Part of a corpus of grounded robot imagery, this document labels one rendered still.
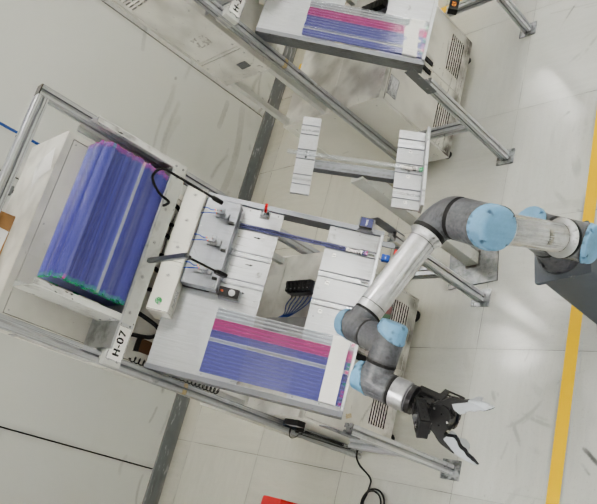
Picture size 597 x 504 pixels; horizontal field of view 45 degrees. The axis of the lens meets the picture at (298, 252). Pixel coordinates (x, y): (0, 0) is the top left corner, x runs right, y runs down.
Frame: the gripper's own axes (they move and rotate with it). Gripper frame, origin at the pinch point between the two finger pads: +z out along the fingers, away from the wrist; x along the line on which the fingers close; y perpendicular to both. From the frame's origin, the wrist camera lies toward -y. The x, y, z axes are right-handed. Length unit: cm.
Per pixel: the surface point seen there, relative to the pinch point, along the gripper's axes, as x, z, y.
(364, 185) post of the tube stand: -23, -91, 96
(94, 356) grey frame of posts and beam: 36, -130, 3
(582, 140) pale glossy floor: -48, -36, 183
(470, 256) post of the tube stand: 8, -62, 153
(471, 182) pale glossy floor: -17, -81, 186
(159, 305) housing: 22, -126, 27
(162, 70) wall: -34, -288, 182
